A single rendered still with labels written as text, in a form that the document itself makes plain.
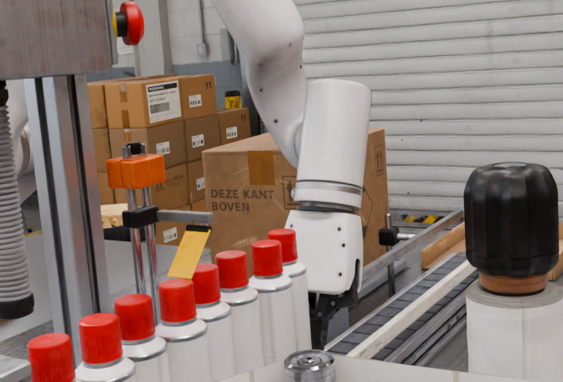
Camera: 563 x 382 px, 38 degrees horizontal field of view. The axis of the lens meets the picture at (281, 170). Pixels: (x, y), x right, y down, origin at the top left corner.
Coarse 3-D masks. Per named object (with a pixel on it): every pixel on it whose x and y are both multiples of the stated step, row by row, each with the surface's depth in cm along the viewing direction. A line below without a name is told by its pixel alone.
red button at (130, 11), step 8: (120, 8) 71; (128, 8) 69; (136, 8) 69; (120, 16) 70; (128, 16) 69; (136, 16) 69; (120, 24) 69; (128, 24) 69; (136, 24) 69; (120, 32) 70; (128, 32) 69; (136, 32) 69; (128, 40) 70; (136, 40) 70
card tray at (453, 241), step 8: (464, 224) 183; (560, 224) 176; (448, 232) 175; (456, 232) 178; (464, 232) 183; (560, 232) 176; (440, 240) 170; (448, 240) 174; (456, 240) 178; (464, 240) 181; (560, 240) 175; (424, 248) 163; (432, 248) 167; (440, 248) 170; (448, 248) 174; (456, 248) 175; (464, 248) 174; (560, 248) 169; (424, 256) 163; (432, 256) 167; (440, 256) 169; (560, 256) 153; (424, 264) 163; (432, 264) 164; (560, 264) 153; (552, 272) 149; (560, 272) 153; (552, 280) 149
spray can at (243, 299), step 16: (224, 256) 84; (240, 256) 84; (224, 272) 83; (240, 272) 84; (224, 288) 84; (240, 288) 84; (240, 304) 83; (256, 304) 85; (240, 320) 83; (256, 320) 85; (240, 336) 84; (256, 336) 85; (240, 352) 84; (256, 352) 85; (240, 368) 84
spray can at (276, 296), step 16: (272, 240) 89; (256, 256) 87; (272, 256) 87; (256, 272) 88; (272, 272) 87; (256, 288) 87; (272, 288) 87; (288, 288) 88; (272, 304) 87; (288, 304) 88; (272, 320) 87; (288, 320) 88; (272, 336) 87; (288, 336) 88; (272, 352) 88; (288, 352) 88
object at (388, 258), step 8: (448, 216) 149; (456, 216) 151; (440, 224) 144; (448, 224) 147; (424, 232) 138; (432, 232) 141; (408, 240) 134; (416, 240) 135; (424, 240) 137; (400, 248) 129; (408, 248) 132; (384, 256) 125; (392, 256) 126; (400, 256) 129; (368, 264) 121; (376, 264) 121; (384, 264) 124; (368, 272) 119
